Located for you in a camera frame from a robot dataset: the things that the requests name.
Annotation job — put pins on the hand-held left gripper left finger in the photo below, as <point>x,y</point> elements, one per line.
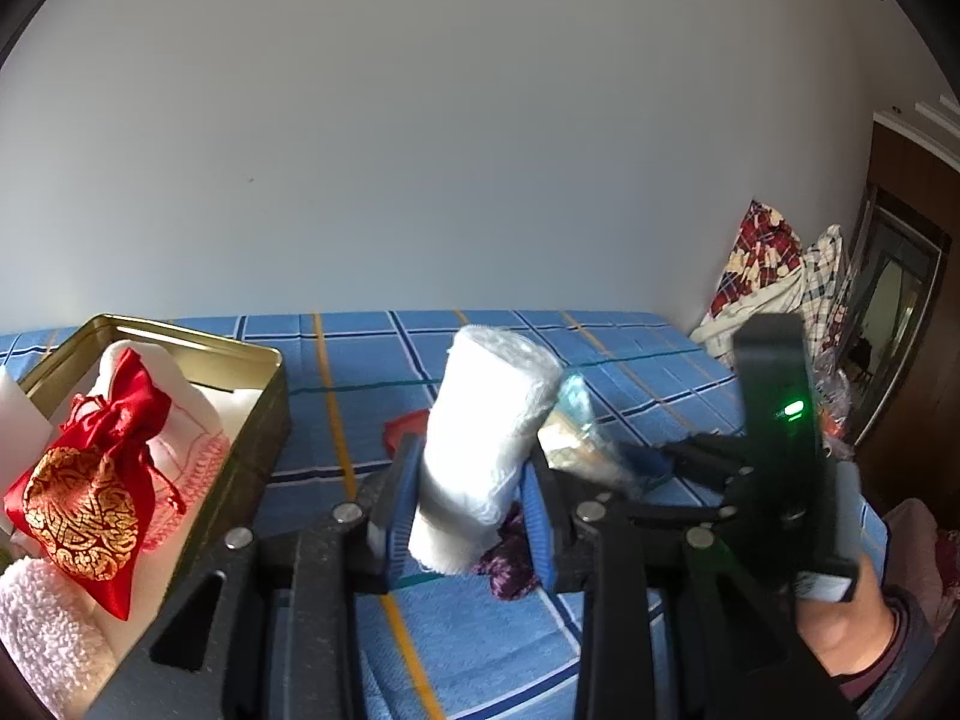
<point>397,514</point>

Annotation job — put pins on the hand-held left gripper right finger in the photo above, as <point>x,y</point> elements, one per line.
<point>534,521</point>

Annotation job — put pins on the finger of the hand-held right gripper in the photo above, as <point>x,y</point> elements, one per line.
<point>697,457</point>
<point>675,511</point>

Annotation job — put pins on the clear plastic bag of swabs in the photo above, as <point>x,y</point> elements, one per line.
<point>577,450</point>

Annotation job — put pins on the white gauze roll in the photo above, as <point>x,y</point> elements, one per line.
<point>480,427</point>

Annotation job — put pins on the gold metal tin box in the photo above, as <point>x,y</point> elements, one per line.
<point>255,457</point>

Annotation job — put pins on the pink fluffy cloth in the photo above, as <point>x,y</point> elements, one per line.
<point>45,622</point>

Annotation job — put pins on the white sponge block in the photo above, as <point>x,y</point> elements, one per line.
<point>19,420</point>

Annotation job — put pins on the person's right forearm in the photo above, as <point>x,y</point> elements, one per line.
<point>900,675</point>

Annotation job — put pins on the person's right hand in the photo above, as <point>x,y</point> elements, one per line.
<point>840,637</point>

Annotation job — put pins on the dark maroon knit cloth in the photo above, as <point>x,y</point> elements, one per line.
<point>510,562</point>

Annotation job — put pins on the orange snack packet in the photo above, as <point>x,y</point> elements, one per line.
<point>831,424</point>

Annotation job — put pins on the red cloth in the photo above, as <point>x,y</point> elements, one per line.
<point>405,431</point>

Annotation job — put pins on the blue plaid bed sheet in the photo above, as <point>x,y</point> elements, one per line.
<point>465,637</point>

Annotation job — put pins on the pink clothing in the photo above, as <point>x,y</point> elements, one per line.
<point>922,555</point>

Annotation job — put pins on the white plaid cloth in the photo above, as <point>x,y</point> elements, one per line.
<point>821,277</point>

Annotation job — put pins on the white box liner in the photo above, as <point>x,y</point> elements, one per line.
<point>240,405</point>

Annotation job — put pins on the red floral pillow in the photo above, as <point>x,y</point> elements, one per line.
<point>757,255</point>

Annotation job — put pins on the white cloth with pink edge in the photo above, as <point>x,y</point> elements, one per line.
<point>180,405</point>

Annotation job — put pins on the brown wooden door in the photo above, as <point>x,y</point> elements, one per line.
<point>922,240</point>

